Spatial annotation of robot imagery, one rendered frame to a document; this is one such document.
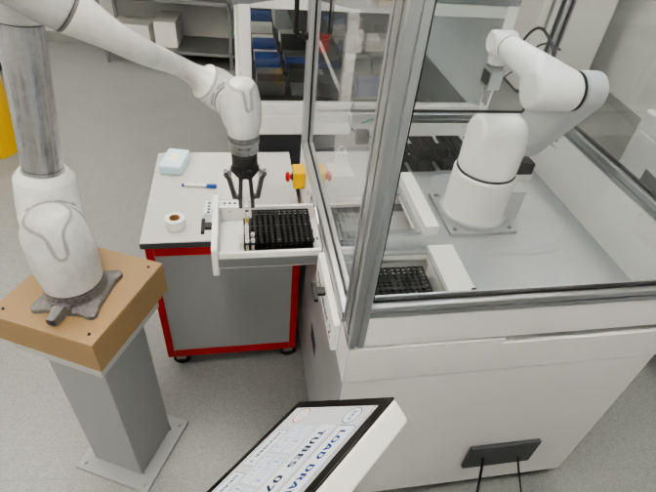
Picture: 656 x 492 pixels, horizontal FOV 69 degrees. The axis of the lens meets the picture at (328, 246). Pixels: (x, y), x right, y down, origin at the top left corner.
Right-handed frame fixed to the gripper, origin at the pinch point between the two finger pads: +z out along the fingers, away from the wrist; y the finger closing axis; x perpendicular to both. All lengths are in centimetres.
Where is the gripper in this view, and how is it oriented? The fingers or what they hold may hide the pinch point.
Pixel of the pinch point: (246, 207)
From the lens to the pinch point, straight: 156.4
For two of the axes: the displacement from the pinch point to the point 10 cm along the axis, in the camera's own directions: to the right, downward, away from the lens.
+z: -0.7, 7.6, 6.5
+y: 9.9, -0.5, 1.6
